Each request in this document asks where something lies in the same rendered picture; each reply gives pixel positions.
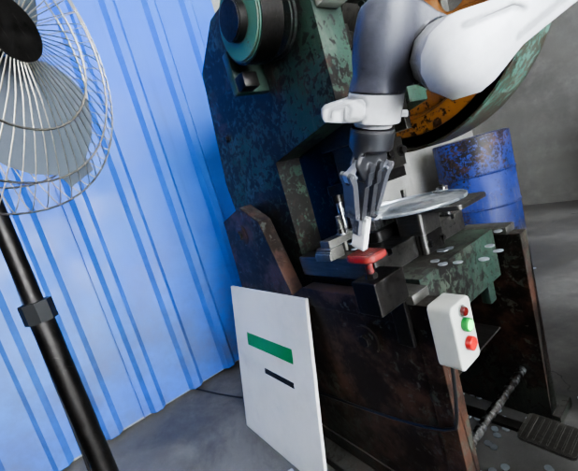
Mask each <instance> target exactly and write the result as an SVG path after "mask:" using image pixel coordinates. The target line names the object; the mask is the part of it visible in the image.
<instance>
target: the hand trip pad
mask: <svg viewBox="0 0 578 471"><path fill-rule="evenodd" d="M385 256H386V250H385V249H384V248H368V249H367V250H364V251H362V250H357V251H355V252H353V253H351V254H349V255H347V257H346V259H347V262H348V263H349V264H364V265H365V268H366V272H367V274H372V273H374V269H373V265H372V264H373V263H375V262H377V261H379V260H381V259H382V258H383V257H385Z"/></svg>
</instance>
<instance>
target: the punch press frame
mask: <svg viewBox="0 0 578 471"><path fill-rule="evenodd" d="M282 5H283V14H284V28H283V35H282V43H281V45H280V48H279V50H278V52H277V54H276V56H275V57H274V59H273V60H272V61H271V62H269V63H268V64H263V67H264V70H265V73H266V77H267V83H268V87H269V92H268V93H266V94H257V95H246V96H234V94H233V92H232V88H231V85H230V82H229V78H228V76H227V72H226V69H225V66H224V60H223V55H224V54H225V53H226V52H227V50H226V49H225V46H224V42H223V40H222V36H221V32H220V25H219V8H218V10H217V11H216V13H215V14H214V16H213V17H212V18H211V20H210V28H209V35H208V41H207V47H206V53H205V60H204V65H203V71H202V76H203V80H204V84H205V89H206V93H207V97H208V102H209V106H210V114H211V118H212V123H213V127H214V132H215V136H216V140H217V145H218V149H219V153H220V158H221V162H222V167H223V171H224V179H225V183H226V186H227V189H228V191H229V193H230V196H231V199H232V202H233V204H234V207H235V210H237V209H238V208H240V207H245V206H248V205H252V206H254V207H255V208H257V209H258V210H260V211H261V212H262V213H264V214H265V215H267V216H268V217H270V219H271V221H272V223H273V225H274V227H275V229H276V232H277V234H278V236H279V238H280V240H281V242H282V244H283V246H284V249H285V251H286V253H287V255H288V257H289V259H290V261H291V263H292V266H293V268H294V269H295V271H296V274H297V276H298V278H299V281H300V283H301V285H302V287H305V286H307V285H309V284H311V283H312V282H322V283H329V284H338V285H345V286H353V284H352V282H353V281H355V280H356V279H350V278H331V277H322V276H312V275H304V272H303V268H302V265H301V262H300V259H299V257H300V256H302V255H304V254H306V253H309V252H311V251H316V249H318V248H321V245H320V241H323V240H325V239H327V238H329V237H331V236H334V235H336V234H337V233H338V232H337V229H338V226H337V223H336V219H335V216H338V215H339V214H338V211H337V207H336V204H333V200H332V197H331V196H329V194H328V190H327V187H329V186H332V185H335V184H338V183H340V177H339V173H338V170H337V167H336V163H335V159H334V155H333V151H330V152H328V153H324V154H322V150H321V146H320V143H319V142H320V141H322V140H323V139H324V138H326V137H327V136H329V135H330V134H331V133H333V132H334V131H336V130H337V129H338V128H340V127H341V126H342V125H343V124H344V123H334V122H324V121H323V119H322V117H321V108H322V107H323V106H324V105H325V104H328V103H331V102H334V101H337V100H340V99H342V98H345V97H348V95H349V88H350V85H351V81H352V77H353V66H352V56H353V55H352V52H351V48H350V44H349V39H348V36H347V32H346V28H345V24H344V19H343V16H342V12H341V8H340V7H339V8H327V7H317V6H316V5H315V1H314V0H282ZM405 98H406V103H407V107H408V111H410V110H411V109H413V108H414V107H417V106H418V105H420V104H421V103H423V102H424V101H426V100H427V95H426V88H423V87H421V86H419V85H416V84H415V85H411V86H407V87H406V92H405ZM487 244H495V239H494V235H493V229H475V230H460V231H459V232H457V233H456V234H454V235H452V236H450V237H449V238H447V239H445V245H444V246H442V247H440V249H445V248H447V247H454V248H453V249H452V250H447V251H444V252H437V251H436V250H435V251H434V252H432V253H431V254H428V255H420V256H419V257H417V258H416V259H414V260H412V261H411V262H409V263H408V264H405V265H404V266H402V267H403V272H404V276H405V279H406V283H409V284H419V285H427V287H428V291H429V295H431V296H440V295H441V294H442V293H452V294H461V295H466V296H467V297H468V298H469V300H470V303H471V302H472V301H473V300H474V299H475V298H476V297H477V296H478V295H479V294H481V297H482V302H483V303H484V304H493V303H494V302H495V301H496V299H497V297H496V292H495V287H494V281H495V280H496V279H497V278H498V277H499V276H500V275H501V273H500V268H499V259H498V255H497V253H496V252H493V250H496V244H495V246H494V247H492V248H486V247H485V246H486V245H487ZM481 257H488V258H489V260H487V261H479V260H478V259H479V258H481ZM435 259H440V260H439V261H438V262H436V263H431V262H430V261H431V260H435ZM455 261H463V263H461V264H453V262H455ZM443 262H447V263H448V264H447V265H443V266H439V265H438V263H443ZM526 372H527V370H526V369H525V367H524V366H522V365H519V366H518V367H517V368H516V370H515V371H514V373H513V374H512V376H511V377H510V379H509V380H508V381H507V383H506V384H505V386H504V387H503V388H502V390H501V391H500V393H499V394H498V396H497V397H496V398H495V400H494V401H493V403H492V404H491V405H490V407H489V408H488V410H487V411H486V412H485V414H484V415H483V416H482V417H481V419H480V420H479V422H478V423H477V424H476V426H475V427H474V429H473V430H472V436H473V440H474V445H475V447H476V445H477V444H478V442H479V441H480V439H481V438H482V436H483V435H484V433H485V432H486V430H487V429H488V427H489V426H490V424H491V423H492V421H493V420H494V419H495V418H496V416H497V415H498V413H499V411H500V410H501V409H502V407H503V406H504V404H505V403H506V401H507V400H508V398H509V397H510V395H511V394H512V392H513V390H514V389H515V388H516V386H517V385H518V383H519V382H520V380H521V379H522V377H523V376H524V375H525V374H526Z"/></svg>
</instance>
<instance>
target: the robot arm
mask: <svg viewBox="0 0 578 471"><path fill-rule="evenodd" d="M577 1H578V0H489V1H486V2H483V3H481V4H478V5H475V6H472V7H467V8H464V9H461V10H458V11H456V12H454V13H451V14H449V15H446V14H444V13H441V12H439V11H438V10H437V9H435V8H434V7H432V6H431V5H430V4H428V3H427V2H426V1H424V0H368V1H367V2H366V3H365V4H364V5H363V6H362V7H361V8H360V10H359V11H358V13H357V18H356V23H355V28H354V37H353V56H352V66H353V77H352V81H351V85H350V88H349V95H348V97H345V98H342V99H340V100H337V101H334V102H331V103H328V104H325V105H324V106H323V107H322V108H321V117H322V119H323V121H324V122H334V123H353V124H354V126H352V128H350V137H349V148H350V149H351V150H352V152H353V156H352V159H351V161H350V167H349V168H348V170H347V171H346V172H344V171H341V172H340V179H341V181H342V185H343V194H344V203H345V212H346V217H348V218H351V219H353V220H354V224H353V241H352V246H353V247H355V248H357V249H359V250H362V251H364V250H367V249H368V237H369V229H370V224H371V218H373V219H376V218H377V214H374V212H375V211H379V210H380V208H381V204H382V201H383V195H384V192H385V188H386V185H387V181H388V178H389V175H390V172H391V170H392V168H393V166H394V162H393V161H389V160H387V152H388V151H390V150H391V149H392V148H393V146H394V139H395V132H396V130H395V128H394V127H392V126H393V124H397V123H400V122H401V117H408V112H409V111H408V109H403V103H404V97H405V92H406V87H407V86H411V85H415V84H416V85H419V86H421V87H423V88H426V89H428V90H430V91H431V92H433V93H437V94H439V95H441V96H444V97H446V98H449V99H451V100H456V99H458V98H462V97H465V96H468V95H472V94H475V93H480V92H481V91H483V90H484V89H485V88H486V87H487V86H488V85H490V84H491V83H492V82H493V81H494V80H495V79H496V78H497V77H498V75H499V74H500V73H501V71H502V70H503V69H504V68H505V66H506V65H507V64H508V63H509V61H510V60H511V59H512V58H513V57H514V55H515V54H516V53H517V52H518V51H519V49H520V48H521V47H522V46H523V44H524V43H526V42H527V41H528V40H529V39H531V38H532V37H533V36H535V35H536V34H537V33H538V32H540V30H541V29H542V28H544V27H545V26H546V25H547V24H549V23H550V22H551V21H553V20H554V19H555V18H556V17H558V16H559V15H560V14H561V13H563V12H564V11H565V10H566V9H568V8H569V7H570V6H572V5H573V4H574V3H575V2H577ZM375 204H376V205H375Z"/></svg>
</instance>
